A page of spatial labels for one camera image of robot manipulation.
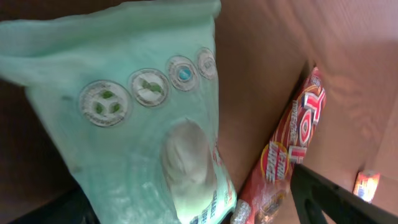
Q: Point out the light teal candy packet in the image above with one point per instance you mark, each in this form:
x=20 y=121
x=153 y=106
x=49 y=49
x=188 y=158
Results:
x=129 y=95

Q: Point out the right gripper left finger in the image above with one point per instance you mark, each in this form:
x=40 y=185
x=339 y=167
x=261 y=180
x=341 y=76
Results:
x=72 y=207

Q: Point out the small orange snack packet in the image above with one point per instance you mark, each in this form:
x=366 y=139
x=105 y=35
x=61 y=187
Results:
x=366 y=184

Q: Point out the red Top candy bar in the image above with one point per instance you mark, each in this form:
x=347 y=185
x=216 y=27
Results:
x=269 y=182

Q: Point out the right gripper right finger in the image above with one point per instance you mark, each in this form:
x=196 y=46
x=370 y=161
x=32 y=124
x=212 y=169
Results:
x=315 y=196

